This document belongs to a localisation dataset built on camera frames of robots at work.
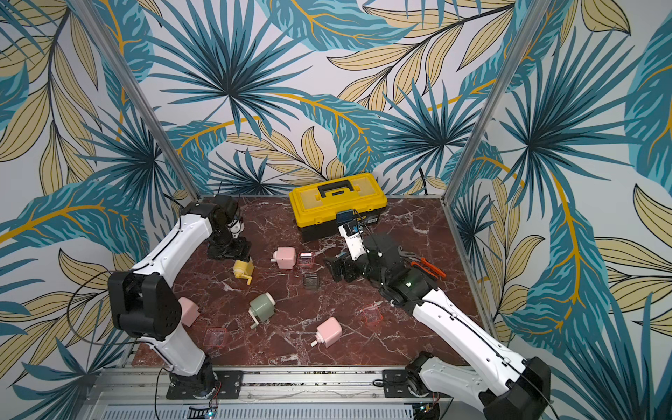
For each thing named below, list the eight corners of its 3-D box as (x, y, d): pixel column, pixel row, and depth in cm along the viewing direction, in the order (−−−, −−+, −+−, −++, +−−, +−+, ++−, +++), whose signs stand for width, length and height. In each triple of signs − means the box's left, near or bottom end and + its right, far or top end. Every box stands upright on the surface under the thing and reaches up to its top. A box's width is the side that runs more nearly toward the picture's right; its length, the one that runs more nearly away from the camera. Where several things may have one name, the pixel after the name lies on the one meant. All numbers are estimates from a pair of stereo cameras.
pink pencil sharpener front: (317, 355, 81) (315, 349, 75) (308, 340, 83) (306, 333, 77) (343, 336, 84) (344, 329, 78) (334, 322, 87) (334, 314, 81)
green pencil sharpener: (253, 327, 85) (246, 319, 79) (258, 302, 91) (252, 292, 85) (274, 328, 86) (269, 319, 79) (278, 302, 91) (274, 292, 85)
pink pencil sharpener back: (274, 270, 98) (270, 259, 92) (276, 257, 102) (273, 246, 96) (294, 270, 99) (291, 259, 92) (295, 258, 102) (293, 247, 96)
